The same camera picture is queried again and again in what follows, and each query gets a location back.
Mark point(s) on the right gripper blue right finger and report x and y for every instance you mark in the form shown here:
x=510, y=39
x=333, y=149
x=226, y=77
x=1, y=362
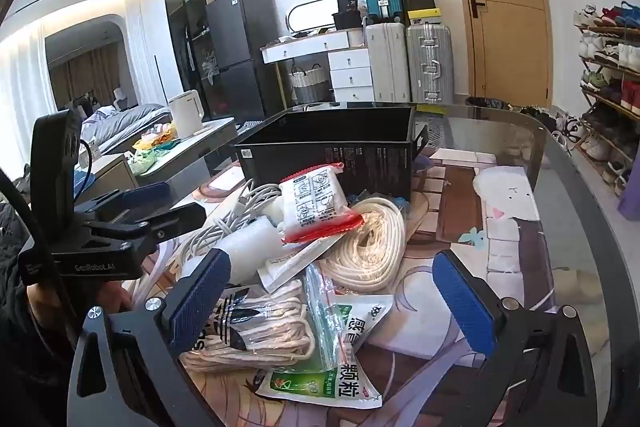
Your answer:
x=471, y=302

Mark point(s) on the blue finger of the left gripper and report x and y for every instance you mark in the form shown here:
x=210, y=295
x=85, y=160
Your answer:
x=155, y=194
x=175, y=222

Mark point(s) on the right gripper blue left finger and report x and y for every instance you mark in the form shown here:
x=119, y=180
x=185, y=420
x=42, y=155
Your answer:
x=191, y=301

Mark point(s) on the adidas bag with rope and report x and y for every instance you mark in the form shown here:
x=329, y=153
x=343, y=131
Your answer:
x=249, y=329

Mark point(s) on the white sachet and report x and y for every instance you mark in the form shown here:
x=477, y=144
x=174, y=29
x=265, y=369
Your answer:
x=277, y=272

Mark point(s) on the red white snack packet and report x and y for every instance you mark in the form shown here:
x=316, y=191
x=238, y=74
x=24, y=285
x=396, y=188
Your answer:
x=314, y=205

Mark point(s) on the green white medicine packet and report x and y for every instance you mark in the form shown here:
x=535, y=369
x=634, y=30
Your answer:
x=343, y=323

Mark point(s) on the black cardboard storage box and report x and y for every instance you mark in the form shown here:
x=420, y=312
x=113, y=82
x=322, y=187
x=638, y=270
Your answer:
x=376, y=144

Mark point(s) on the person left hand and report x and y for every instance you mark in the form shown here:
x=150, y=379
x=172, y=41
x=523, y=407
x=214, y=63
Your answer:
x=47, y=308

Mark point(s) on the grey side cabinet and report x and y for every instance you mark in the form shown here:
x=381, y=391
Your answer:
x=186, y=166

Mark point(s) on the white electric kettle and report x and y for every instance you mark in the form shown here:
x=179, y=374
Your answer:
x=187, y=113

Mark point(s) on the anime print table mat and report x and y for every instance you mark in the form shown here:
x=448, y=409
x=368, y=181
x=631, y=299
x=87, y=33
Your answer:
x=418, y=358

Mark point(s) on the black refrigerator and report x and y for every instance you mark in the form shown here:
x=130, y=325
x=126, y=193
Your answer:
x=239, y=30

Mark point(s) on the purple bag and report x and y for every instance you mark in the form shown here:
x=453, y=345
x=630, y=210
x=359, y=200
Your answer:
x=629, y=205

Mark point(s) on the woven laundry basket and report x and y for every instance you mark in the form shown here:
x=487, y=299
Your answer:
x=310, y=85

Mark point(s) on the black glass cabinet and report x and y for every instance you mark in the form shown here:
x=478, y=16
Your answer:
x=197, y=65

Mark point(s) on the white drawer desk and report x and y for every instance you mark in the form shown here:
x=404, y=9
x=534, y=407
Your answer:
x=346, y=55

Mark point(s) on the silver suitcase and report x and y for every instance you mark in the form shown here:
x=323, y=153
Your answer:
x=430, y=63

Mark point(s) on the black handbag on desk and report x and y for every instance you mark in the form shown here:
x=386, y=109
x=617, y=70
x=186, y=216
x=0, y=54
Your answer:
x=348, y=15

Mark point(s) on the white suitcase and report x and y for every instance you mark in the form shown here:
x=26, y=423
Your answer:
x=388, y=57

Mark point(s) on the wooden shoe rack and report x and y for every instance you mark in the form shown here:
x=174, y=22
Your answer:
x=609, y=51

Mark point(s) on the wooden door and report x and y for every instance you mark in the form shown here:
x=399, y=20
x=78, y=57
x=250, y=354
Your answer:
x=510, y=50

